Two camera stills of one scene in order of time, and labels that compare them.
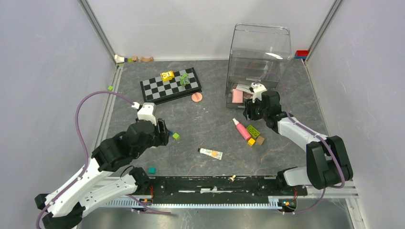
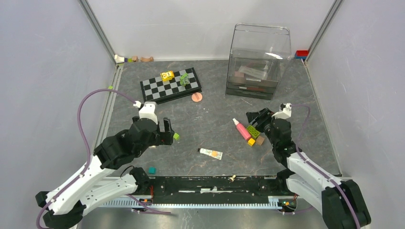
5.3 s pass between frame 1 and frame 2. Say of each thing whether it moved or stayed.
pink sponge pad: moved
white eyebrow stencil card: moved
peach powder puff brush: stayed
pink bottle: stayed
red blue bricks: stayed
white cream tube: stayed
